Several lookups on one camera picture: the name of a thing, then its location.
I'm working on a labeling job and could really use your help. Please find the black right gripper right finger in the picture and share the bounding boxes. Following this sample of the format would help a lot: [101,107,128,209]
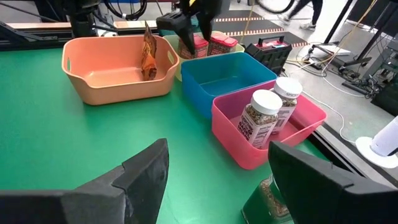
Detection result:
[267,140,398,224]

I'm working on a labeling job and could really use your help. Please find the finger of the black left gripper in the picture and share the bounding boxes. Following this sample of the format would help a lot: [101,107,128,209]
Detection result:
[156,12,197,55]
[198,14,215,43]

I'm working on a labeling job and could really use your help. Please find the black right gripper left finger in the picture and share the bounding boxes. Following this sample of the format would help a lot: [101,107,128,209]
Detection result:
[0,138,170,224]

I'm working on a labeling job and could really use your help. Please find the red smoked paprika tin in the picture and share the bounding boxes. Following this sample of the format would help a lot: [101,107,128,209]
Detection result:
[207,32,239,57]
[178,33,209,60]

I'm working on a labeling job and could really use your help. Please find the taco seasoning mix packet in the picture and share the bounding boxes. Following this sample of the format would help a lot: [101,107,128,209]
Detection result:
[141,21,158,82]

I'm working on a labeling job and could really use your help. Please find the green herb glass jar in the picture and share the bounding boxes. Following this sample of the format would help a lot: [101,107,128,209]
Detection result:
[241,174,295,224]

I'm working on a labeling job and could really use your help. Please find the bagel seasoning jar white lid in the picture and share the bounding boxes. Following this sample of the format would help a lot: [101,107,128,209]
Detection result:
[236,89,283,149]
[269,77,303,135]

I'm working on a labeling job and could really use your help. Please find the yellow-green plastic bin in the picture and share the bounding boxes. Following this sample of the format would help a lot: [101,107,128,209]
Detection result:
[163,30,246,82]

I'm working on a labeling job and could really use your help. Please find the blue plastic bin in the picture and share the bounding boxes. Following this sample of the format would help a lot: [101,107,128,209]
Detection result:
[180,52,278,121]

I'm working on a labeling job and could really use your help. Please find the black red toolbox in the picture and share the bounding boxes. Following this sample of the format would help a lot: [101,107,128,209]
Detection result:
[244,35,293,75]

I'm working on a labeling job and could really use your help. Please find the white stand base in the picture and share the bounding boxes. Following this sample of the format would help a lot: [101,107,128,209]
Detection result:
[355,115,398,169]

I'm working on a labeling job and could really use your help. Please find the orange plastic bin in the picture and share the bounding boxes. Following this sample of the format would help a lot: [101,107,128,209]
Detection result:
[61,34,180,106]

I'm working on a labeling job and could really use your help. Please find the person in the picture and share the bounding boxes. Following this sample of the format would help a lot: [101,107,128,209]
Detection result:
[278,0,324,32]

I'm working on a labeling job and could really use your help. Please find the pink plastic bin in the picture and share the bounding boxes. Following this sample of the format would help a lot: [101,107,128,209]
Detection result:
[211,79,328,170]

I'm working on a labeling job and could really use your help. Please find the black equipment stand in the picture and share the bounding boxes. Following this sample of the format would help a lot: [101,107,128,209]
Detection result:
[323,0,398,82]

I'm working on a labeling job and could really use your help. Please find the yellow floor cable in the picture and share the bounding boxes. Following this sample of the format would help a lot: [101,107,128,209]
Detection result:
[241,0,256,45]

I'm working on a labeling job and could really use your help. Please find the white floor cable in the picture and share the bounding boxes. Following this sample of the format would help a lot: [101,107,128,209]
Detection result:
[303,90,357,144]

